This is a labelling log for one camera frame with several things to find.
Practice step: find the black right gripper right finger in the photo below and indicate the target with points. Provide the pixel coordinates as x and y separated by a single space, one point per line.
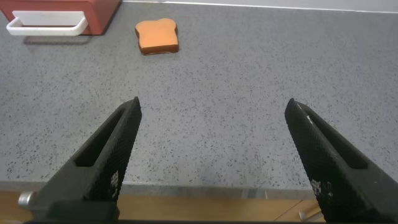
329 161

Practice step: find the silver metal part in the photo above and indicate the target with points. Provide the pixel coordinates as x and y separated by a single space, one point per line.
309 215

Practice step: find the toy toast slice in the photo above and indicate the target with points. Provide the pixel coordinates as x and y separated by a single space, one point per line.
157 35

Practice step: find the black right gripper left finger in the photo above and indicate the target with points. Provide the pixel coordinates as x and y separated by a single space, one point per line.
102 161

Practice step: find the red drawer case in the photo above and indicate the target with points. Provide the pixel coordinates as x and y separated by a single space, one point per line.
107 12

